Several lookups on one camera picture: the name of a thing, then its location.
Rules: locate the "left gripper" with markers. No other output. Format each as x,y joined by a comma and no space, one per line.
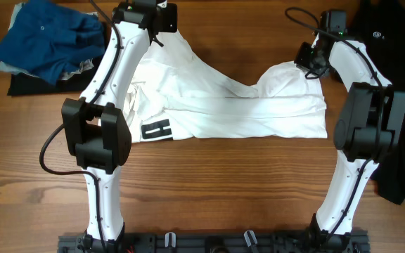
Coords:
170,24

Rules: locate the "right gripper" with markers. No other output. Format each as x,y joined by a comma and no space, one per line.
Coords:
304,56

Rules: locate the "white t-shirt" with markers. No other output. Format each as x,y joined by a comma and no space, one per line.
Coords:
174,95

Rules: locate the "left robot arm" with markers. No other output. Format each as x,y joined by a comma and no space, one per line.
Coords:
96,130

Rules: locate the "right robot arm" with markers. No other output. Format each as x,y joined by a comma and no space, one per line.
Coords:
367,130

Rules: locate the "black t-shirt with logo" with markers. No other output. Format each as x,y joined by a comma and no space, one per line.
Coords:
381,27

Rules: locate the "blue polo shirt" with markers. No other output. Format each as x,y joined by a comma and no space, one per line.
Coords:
47,39

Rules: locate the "black folded garment left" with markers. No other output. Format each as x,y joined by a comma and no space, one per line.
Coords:
22,85

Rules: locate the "light grey folded garment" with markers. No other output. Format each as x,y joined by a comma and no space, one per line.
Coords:
5,67

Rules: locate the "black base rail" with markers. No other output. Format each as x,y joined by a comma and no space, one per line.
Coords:
284,241

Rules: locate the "right grey rail clip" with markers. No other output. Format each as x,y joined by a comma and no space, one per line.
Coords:
250,238

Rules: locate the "grey rail clip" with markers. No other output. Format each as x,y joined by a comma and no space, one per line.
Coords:
170,240
250,238

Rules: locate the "left grey rail clip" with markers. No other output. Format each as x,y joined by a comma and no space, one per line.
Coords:
170,240

